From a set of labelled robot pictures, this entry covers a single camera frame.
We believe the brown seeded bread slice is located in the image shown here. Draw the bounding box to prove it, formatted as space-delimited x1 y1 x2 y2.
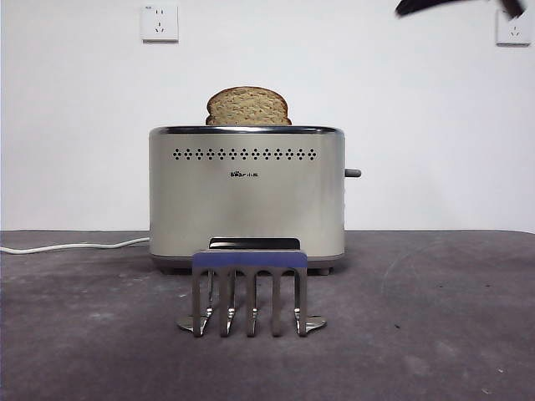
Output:
204 86 293 126

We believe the cream steel toaster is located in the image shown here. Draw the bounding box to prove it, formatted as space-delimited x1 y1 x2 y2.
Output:
148 124 346 276

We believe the steel toast rack blue tape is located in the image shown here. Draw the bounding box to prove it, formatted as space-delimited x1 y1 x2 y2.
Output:
175 236 328 338

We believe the white wall socket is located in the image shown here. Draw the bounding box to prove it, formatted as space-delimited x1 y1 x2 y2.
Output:
495 9 532 48
140 4 180 44

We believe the white power cable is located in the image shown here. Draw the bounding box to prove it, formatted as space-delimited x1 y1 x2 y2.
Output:
0 237 150 255

